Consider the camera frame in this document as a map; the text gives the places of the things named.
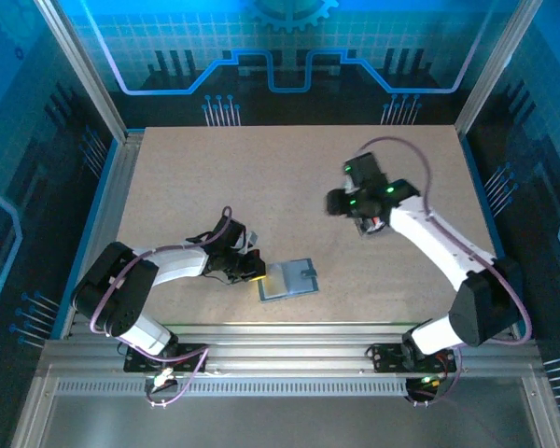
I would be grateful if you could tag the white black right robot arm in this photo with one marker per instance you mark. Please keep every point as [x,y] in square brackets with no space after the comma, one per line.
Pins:
[429,238]

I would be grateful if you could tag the aluminium side rail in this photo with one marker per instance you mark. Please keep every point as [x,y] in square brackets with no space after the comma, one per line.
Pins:
[116,196]

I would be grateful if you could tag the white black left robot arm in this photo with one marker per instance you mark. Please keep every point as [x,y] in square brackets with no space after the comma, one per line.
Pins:
[182,266]

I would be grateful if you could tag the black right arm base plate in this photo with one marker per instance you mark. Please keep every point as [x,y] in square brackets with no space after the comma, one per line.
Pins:
[385,359]

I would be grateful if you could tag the clear acrylic card tray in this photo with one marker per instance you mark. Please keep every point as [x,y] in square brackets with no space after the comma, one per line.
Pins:
[360,231]

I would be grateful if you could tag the clear plastic case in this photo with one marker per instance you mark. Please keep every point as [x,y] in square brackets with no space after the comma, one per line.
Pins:
[301,280]

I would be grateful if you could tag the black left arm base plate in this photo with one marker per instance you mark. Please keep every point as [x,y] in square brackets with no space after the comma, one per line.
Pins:
[191,352]

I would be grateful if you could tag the grey metal panel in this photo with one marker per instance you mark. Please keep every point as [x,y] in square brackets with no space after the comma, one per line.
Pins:
[280,420]

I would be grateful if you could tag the lit controller board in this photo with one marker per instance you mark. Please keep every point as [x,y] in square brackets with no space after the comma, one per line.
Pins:
[429,382]

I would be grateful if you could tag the aluminium frame post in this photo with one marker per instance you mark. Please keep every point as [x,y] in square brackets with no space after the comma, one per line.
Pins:
[81,70]
[494,70]

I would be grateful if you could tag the aluminium frame rail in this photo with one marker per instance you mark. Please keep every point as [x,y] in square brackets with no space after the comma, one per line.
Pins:
[284,345]

